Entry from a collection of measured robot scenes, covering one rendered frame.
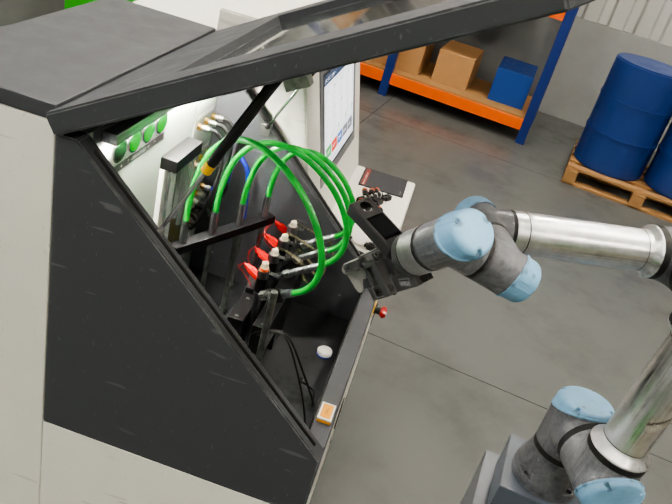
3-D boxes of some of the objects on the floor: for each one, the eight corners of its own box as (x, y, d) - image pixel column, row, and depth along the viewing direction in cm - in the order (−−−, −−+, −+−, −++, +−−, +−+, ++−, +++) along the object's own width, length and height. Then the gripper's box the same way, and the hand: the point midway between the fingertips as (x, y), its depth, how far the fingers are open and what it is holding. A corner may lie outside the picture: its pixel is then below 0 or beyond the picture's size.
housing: (33, 634, 188) (55, 104, 114) (-63, 597, 191) (-102, 53, 116) (223, 340, 309) (294, -10, 235) (163, 320, 312) (215, -34, 237)
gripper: (406, 292, 112) (340, 311, 130) (446, 271, 116) (377, 292, 134) (383, 243, 112) (321, 268, 130) (424, 223, 116) (358, 250, 134)
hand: (347, 265), depth 131 cm, fingers closed
